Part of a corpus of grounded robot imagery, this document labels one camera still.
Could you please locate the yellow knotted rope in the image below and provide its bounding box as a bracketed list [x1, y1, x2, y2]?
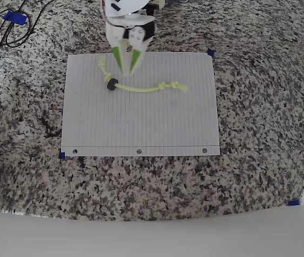
[98, 55, 189, 94]

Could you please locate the black ring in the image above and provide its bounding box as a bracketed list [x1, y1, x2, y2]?
[106, 78, 119, 92]

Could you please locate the lined white paper sheet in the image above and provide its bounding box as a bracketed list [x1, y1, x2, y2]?
[60, 51, 221, 158]

